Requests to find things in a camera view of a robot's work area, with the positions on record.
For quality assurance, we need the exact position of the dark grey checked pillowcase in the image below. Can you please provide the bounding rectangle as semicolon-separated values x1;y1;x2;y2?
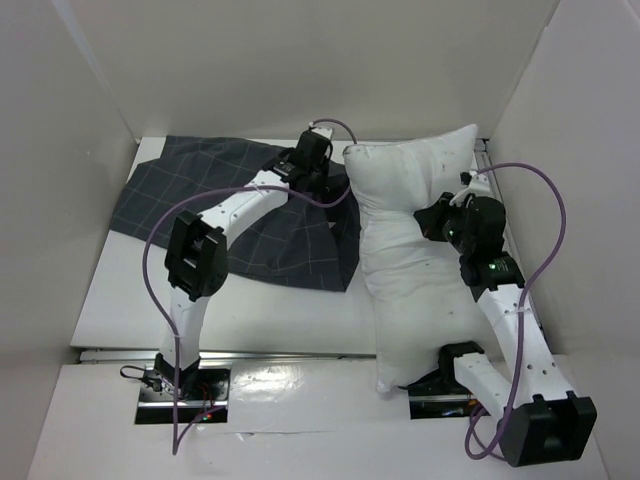
110;136;360;292

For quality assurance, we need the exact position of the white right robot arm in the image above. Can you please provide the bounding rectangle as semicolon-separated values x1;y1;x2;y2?
414;192;597;467

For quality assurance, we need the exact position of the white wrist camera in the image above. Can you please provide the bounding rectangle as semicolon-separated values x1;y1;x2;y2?
449;170;492;206
309;122;334;141

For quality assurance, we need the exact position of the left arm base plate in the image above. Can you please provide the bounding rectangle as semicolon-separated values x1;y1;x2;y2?
134;366;231;425

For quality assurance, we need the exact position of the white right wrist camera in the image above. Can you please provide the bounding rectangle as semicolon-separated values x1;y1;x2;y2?
449;170;492;206

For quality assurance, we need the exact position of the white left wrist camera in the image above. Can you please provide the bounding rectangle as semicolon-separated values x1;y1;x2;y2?
309;122;334;141

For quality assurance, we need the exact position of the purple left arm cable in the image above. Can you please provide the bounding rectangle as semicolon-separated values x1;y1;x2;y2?
141;117;357;456

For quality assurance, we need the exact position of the aluminium front rail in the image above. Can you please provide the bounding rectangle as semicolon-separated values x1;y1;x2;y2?
79;349;376;364

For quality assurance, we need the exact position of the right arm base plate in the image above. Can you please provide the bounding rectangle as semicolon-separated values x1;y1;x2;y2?
406;378;480;420

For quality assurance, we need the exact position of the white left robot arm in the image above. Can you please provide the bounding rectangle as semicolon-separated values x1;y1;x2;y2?
154;126;333;399

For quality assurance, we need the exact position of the white pillow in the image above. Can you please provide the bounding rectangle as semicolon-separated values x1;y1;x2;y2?
343;124;500;394

